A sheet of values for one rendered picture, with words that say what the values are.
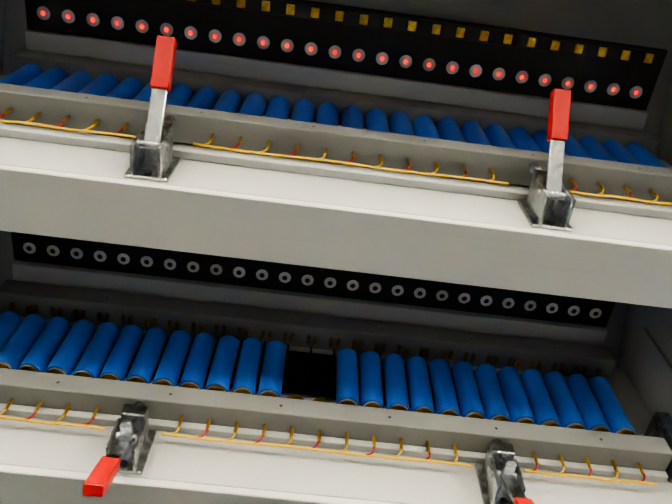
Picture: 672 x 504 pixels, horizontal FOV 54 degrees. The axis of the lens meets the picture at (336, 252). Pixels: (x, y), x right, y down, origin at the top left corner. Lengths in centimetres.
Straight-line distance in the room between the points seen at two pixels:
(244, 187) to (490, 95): 26
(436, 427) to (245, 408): 14
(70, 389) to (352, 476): 21
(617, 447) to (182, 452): 32
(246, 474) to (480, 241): 23
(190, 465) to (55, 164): 22
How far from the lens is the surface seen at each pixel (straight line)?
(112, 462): 46
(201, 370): 55
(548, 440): 54
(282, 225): 43
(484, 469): 53
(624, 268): 48
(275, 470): 50
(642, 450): 57
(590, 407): 60
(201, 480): 49
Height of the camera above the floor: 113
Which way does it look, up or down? 8 degrees down
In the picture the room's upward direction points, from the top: 7 degrees clockwise
